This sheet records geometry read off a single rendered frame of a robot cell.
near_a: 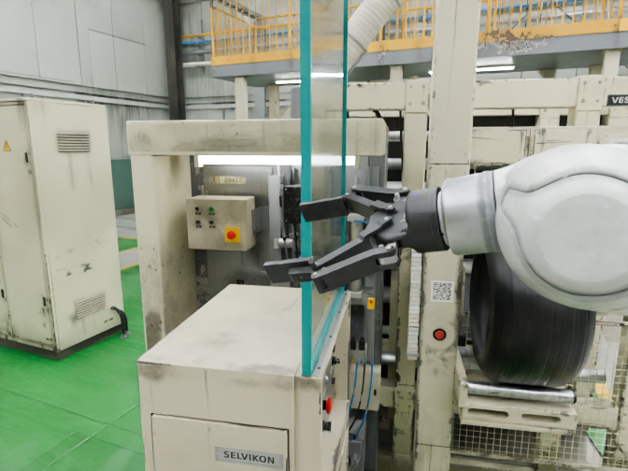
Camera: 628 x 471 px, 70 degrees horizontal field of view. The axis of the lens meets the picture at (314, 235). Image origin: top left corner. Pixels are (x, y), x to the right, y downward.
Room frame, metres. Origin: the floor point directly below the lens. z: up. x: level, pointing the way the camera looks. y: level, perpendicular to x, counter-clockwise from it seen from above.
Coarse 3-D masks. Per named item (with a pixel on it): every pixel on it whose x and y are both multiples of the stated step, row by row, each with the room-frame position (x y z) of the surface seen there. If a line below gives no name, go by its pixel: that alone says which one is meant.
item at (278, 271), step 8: (312, 256) 0.51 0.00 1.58; (264, 264) 0.53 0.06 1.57; (272, 264) 0.53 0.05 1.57; (280, 264) 0.52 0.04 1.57; (288, 264) 0.52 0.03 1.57; (296, 264) 0.52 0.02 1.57; (304, 264) 0.51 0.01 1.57; (272, 272) 0.54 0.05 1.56; (280, 272) 0.53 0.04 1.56; (272, 280) 0.54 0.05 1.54; (280, 280) 0.54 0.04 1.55; (288, 280) 0.53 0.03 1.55
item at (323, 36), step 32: (320, 0) 0.93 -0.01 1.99; (320, 32) 0.93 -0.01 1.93; (320, 64) 0.93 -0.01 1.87; (320, 96) 0.93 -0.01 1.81; (320, 128) 0.93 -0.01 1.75; (320, 160) 0.93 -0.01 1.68; (320, 192) 0.93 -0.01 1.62; (320, 224) 0.94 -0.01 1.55; (320, 256) 0.94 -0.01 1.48; (320, 320) 0.94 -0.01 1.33
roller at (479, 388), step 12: (480, 384) 1.39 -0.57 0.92; (492, 384) 1.38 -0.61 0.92; (504, 384) 1.38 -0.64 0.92; (504, 396) 1.36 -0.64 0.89; (516, 396) 1.35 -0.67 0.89; (528, 396) 1.35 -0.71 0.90; (540, 396) 1.34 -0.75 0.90; (552, 396) 1.33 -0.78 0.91; (564, 396) 1.33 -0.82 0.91; (576, 396) 1.33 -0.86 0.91
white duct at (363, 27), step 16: (368, 0) 1.81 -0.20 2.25; (384, 0) 1.79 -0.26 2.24; (400, 0) 1.82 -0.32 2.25; (352, 16) 1.85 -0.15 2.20; (368, 16) 1.80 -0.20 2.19; (384, 16) 1.81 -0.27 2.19; (352, 32) 1.81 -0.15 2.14; (368, 32) 1.81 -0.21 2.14; (352, 48) 1.82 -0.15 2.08; (352, 64) 1.87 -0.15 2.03
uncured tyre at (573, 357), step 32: (480, 256) 1.67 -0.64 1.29; (480, 288) 1.77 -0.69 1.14; (512, 288) 1.28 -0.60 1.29; (480, 320) 1.72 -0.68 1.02; (512, 320) 1.26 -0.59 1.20; (544, 320) 1.24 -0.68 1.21; (576, 320) 1.22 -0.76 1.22; (480, 352) 1.51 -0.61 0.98; (512, 352) 1.26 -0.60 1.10; (544, 352) 1.24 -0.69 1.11; (576, 352) 1.22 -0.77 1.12; (544, 384) 1.32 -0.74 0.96
